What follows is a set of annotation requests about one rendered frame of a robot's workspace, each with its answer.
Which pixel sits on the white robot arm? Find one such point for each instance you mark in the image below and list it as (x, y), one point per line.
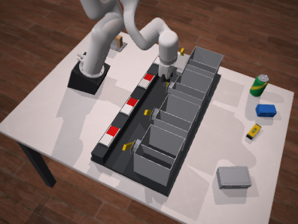
(109, 27)

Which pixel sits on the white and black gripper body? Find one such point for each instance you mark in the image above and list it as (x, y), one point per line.
(165, 69)

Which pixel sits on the blue box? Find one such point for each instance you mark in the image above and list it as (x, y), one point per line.
(266, 110)

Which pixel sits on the green drink can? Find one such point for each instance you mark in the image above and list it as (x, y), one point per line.
(259, 85)

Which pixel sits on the grey flat case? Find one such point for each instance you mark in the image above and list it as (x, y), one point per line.
(235, 177)

